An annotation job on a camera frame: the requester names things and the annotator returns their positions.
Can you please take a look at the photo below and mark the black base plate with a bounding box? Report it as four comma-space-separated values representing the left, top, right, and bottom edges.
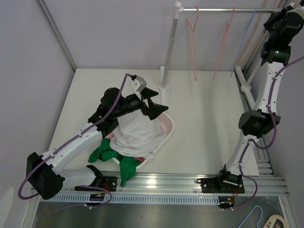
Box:
75, 176, 117, 192
196, 177, 245, 194

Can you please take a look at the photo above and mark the light pink shirt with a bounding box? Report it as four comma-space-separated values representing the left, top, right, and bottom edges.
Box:
105, 133, 114, 140

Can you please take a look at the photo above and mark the wooden hanger on floor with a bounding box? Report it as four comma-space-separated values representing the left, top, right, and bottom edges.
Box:
263, 215, 290, 228

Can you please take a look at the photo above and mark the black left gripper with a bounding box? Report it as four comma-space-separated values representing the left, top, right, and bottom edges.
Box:
113, 87, 168, 120

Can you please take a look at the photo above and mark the white slotted cable duct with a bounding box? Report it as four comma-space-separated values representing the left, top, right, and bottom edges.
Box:
41, 193, 220, 205

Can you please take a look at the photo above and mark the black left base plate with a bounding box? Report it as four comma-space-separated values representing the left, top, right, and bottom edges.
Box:
75, 176, 117, 192

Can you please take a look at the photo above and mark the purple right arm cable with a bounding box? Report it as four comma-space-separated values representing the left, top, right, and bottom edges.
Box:
231, 55, 304, 211

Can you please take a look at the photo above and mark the aluminium mounting rail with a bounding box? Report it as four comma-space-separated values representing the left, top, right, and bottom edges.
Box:
104, 171, 289, 196

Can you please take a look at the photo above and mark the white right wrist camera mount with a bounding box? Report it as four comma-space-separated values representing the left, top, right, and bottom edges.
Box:
289, 2, 304, 15

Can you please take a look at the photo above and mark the light blue wire hanger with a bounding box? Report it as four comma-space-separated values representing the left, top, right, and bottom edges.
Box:
230, 8, 257, 77

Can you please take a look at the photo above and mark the coral red shirt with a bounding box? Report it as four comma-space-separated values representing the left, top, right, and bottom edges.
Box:
135, 157, 145, 162

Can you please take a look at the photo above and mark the blue hanger on floor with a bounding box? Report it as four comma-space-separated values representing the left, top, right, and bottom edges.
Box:
237, 206, 264, 228

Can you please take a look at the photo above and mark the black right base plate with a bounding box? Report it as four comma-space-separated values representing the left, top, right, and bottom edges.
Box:
196, 177, 245, 194

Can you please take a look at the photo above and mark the beige wooden hanger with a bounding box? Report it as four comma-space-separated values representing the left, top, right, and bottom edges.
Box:
237, 0, 297, 69

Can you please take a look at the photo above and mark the pink wire hanger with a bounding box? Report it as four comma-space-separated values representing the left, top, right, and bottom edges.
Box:
213, 7, 235, 79
186, 7, 199, 81

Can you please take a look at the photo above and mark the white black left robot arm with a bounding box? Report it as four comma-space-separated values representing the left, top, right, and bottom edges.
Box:
26, 87, 169, 200

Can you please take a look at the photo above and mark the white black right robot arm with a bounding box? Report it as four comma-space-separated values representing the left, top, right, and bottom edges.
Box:
216, 6, 304, 192

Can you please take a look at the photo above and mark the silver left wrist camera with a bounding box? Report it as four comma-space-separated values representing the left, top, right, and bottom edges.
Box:
130, 75, 147, 94

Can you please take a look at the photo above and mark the white t shirt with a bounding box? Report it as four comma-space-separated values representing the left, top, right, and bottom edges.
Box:
110, 111, 164, 160

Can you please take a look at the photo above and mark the green t shirt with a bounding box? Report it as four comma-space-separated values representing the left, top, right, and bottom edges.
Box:
88, 138, 142, 187

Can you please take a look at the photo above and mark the silver clothes rack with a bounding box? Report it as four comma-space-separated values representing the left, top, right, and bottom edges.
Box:
159, 1, 281, 105

